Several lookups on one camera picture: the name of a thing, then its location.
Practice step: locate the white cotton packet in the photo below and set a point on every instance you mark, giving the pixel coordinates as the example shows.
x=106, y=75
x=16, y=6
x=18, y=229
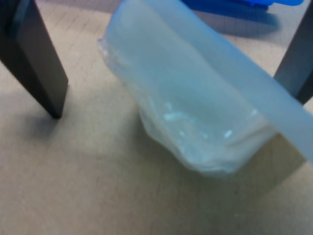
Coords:
x=183, y=85

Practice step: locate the blue plastic bin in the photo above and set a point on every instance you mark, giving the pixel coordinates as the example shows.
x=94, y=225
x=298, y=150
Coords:
x=220, y=5

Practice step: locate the brown cardboard sheet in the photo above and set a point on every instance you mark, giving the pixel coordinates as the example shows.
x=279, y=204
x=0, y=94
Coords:
x=97, y=183

